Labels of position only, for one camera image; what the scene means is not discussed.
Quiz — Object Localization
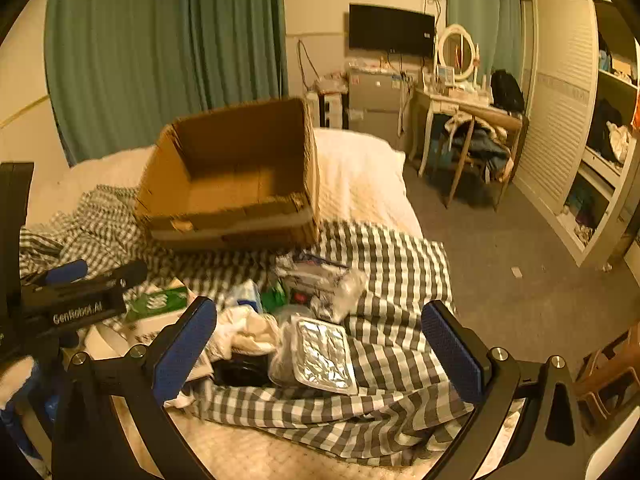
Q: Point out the black wall television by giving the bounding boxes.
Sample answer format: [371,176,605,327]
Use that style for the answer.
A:
[348,4,436,58]

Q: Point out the clothes pile on chair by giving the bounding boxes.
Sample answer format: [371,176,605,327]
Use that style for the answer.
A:
[446,114,512,182]

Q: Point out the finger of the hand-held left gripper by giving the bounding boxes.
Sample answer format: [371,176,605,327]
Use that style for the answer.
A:
[75,259,149,294]
[30,259,90,288]

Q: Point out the wooden stool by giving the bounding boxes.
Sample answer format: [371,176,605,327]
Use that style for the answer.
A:
[572,322,640,436]

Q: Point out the white blue packet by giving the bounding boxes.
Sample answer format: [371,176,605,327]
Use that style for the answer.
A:
[227,280,264,312]

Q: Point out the green plastic packet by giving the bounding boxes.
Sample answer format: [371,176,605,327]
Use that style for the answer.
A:
[260,280,289,312]

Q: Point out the person's left hand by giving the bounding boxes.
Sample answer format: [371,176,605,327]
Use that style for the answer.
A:
[0,355,56,466]

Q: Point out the black square case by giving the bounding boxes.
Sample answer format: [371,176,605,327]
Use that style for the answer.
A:
[212,354,274,389]

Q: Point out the brown cardboard box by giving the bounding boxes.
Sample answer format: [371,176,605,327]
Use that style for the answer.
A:
[132,96,322,253]

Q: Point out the white dressing table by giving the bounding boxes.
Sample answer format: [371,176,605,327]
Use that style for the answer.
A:
[407,84,495,177]

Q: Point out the wooden chair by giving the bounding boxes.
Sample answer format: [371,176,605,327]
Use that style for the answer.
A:
[444,111,527,211]

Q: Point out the white stacked boxes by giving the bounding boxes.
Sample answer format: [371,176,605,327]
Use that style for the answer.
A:
[305,90,349,131]

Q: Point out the narrow green curtain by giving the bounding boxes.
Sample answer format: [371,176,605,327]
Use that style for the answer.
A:
[445,0,523,92]

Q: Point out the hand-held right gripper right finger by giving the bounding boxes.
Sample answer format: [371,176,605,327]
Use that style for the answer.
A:
[420,300,616,480]

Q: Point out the grey checked blanket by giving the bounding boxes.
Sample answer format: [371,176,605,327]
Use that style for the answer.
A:
[19,184,476,467]

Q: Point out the black backpack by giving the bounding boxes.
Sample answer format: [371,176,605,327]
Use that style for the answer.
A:
[490,70,526,114]

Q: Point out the white cloth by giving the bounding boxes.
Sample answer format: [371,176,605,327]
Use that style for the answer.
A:
[219,305,282,362]

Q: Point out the wide green curtain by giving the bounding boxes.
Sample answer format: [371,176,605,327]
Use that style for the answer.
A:
[44,0,289,166]

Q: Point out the white paper box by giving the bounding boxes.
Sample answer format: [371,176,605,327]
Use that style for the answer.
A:
[82,317,168,361]

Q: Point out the grey fridge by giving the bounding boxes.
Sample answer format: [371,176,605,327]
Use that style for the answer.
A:
[347,66,407,139]

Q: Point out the white quilted bed cover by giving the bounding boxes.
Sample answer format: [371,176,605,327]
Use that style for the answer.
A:
[25,127,423,480]

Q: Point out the hanging wall cable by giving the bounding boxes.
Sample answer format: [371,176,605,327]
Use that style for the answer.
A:
[297,39,321,91]

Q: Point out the white slatted wardrobe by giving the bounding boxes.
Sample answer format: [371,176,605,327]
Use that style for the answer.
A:
[515,0,640,268]

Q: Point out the white oval mirror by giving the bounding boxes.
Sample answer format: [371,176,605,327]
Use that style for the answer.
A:
[437,24,479,81]

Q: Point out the plastic wrapped clutter pile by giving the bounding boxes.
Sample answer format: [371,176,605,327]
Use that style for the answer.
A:
[314,72,349,94]

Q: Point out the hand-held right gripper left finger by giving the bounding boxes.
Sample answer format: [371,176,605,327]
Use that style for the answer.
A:
[52,296,219,480]

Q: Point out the clear plastic bag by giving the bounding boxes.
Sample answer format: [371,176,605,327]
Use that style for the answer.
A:
[274,254,368,323]

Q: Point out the green white medicine box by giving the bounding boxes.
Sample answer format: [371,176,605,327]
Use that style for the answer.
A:
[122,287,192,324]

